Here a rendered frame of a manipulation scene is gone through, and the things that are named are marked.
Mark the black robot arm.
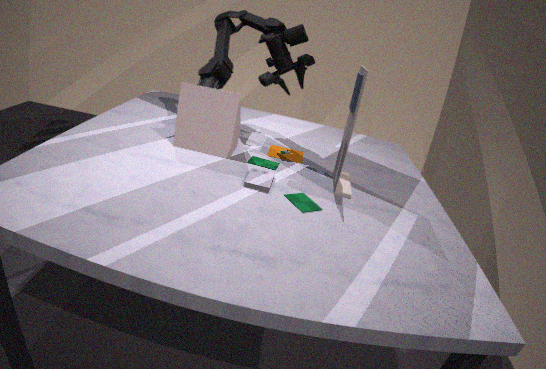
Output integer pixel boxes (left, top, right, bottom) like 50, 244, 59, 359
197, 10, 309, 89

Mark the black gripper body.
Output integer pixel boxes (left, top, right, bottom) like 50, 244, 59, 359
258, 48, 315, 87

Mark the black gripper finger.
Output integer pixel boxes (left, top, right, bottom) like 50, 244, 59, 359
274, 78, 290, 95
294, 67, 307, 89

